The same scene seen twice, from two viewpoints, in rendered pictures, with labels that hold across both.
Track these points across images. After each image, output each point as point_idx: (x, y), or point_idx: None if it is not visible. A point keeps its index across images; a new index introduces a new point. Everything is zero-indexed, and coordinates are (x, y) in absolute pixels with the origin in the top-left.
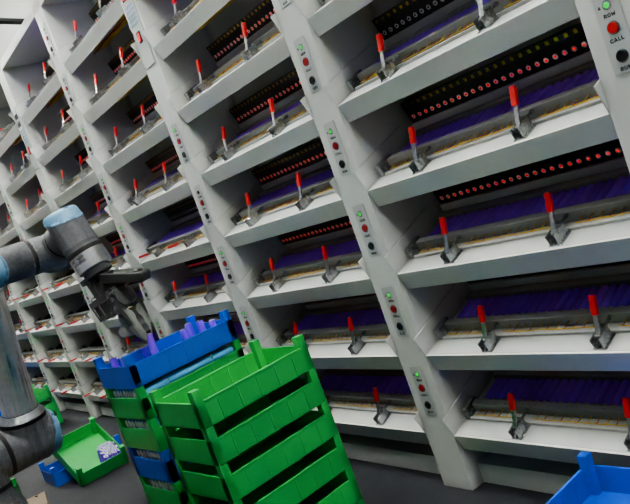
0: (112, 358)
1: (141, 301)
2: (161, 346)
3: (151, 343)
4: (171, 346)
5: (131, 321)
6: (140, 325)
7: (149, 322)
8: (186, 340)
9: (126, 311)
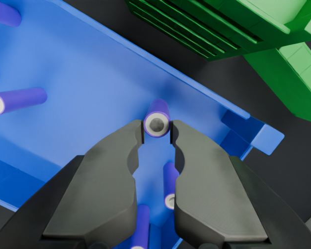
0: (144, 248)
1: (11, 235)
2: (11, 189)
3: (168, 110)
4: (151, 55)
5: (235, 164)
6: (183, 140)
7: (115, 136)
8: (106, 27)
9: (246, 221)
